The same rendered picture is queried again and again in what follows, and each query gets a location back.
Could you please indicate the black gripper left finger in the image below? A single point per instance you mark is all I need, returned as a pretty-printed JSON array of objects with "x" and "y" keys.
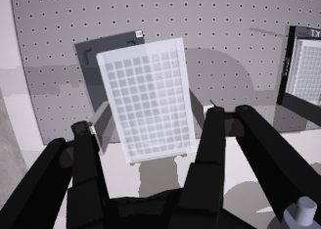
[{"x": 37, "y": 200}]

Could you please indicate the grey stack rack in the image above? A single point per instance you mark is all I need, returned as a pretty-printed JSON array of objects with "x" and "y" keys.
[{"x": 291, "y": 102}]

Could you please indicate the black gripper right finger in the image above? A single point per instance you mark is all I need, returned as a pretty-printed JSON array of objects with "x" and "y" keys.
[{"x": 290, "y": 184}]

